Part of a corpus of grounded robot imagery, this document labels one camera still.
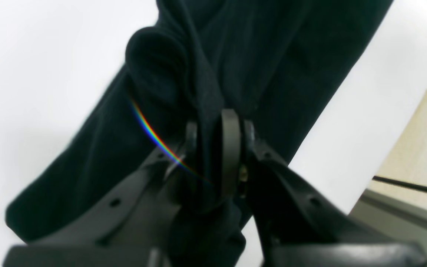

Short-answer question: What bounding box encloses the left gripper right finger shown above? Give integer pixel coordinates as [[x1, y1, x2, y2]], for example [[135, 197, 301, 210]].
[[221, 109, 427, 267]]

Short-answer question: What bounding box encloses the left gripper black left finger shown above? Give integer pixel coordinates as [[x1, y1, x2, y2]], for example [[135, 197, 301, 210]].
[[3, 121, 198, 267]]

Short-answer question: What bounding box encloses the black T-shirt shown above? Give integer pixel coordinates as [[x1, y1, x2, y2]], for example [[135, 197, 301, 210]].
[[5, 0, 392, 267]]

